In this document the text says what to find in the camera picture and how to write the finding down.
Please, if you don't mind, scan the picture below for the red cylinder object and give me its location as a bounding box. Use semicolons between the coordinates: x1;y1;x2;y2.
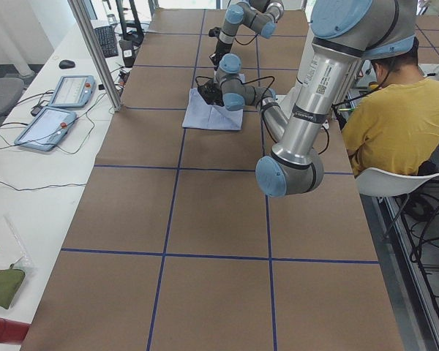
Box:
0;317;30;344

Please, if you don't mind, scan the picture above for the black computer mouse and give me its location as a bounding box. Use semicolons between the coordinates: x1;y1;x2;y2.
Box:
59;59;75;69

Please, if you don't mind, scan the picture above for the person in yellow shirt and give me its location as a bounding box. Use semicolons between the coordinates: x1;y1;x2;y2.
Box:
342;39;439;176

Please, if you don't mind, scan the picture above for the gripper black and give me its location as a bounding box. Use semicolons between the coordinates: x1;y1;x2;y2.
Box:
209;45;227;65
204;88;224;106

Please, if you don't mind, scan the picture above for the blue teach pendant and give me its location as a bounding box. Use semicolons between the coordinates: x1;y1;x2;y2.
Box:
48;75;95;109
14;107;77;151

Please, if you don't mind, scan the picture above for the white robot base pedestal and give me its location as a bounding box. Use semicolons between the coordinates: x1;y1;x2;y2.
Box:
274;0;356;130

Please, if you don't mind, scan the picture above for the lower blue teach pendant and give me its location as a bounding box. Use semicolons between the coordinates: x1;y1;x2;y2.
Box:
14;107;77;151

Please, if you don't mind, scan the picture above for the black keyboard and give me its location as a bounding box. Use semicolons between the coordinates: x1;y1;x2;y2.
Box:
94;26;119;58

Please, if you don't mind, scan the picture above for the blue white striped shirt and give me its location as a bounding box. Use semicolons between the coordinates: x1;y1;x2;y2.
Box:
182;88;243;131

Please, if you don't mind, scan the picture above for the green cloth pouch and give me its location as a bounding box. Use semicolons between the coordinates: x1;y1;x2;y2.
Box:
0;265;26;309

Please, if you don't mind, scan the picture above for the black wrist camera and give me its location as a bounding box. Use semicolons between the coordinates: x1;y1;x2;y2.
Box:
208;26;221;37
197;80;222;105

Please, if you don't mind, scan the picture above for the upper blue teach pendant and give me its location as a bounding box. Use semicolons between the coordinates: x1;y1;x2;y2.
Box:
48;75;95;109

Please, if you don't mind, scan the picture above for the aluminium frame post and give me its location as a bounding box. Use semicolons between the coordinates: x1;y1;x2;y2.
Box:
67;0;121;112

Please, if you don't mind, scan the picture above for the white chair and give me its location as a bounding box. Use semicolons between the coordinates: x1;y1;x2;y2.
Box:
354;166;439;235

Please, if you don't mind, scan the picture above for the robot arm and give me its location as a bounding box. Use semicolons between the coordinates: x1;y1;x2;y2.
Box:
209;0;285;69
198;1;416;197

